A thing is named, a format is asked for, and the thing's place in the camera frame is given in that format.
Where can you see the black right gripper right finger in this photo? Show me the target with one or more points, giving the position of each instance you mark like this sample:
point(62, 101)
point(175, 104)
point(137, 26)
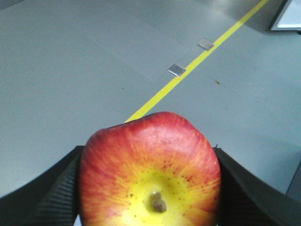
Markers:
point(248, 201)

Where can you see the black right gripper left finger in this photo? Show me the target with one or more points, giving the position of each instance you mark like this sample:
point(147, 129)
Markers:
point(51, 199)

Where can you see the red yellow apple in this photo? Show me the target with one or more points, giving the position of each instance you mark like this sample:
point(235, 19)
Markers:
point(158, 170)

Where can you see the metal floor plate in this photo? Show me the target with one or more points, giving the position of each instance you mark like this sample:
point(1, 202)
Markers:
point(205, 44)
point(176, 70)

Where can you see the metal floor plate near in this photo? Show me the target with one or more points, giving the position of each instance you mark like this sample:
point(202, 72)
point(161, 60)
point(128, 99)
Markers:
point(176, 70)

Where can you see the metal floor plate far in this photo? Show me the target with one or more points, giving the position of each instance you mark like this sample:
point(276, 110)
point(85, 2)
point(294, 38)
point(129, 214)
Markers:
point(205, 44)

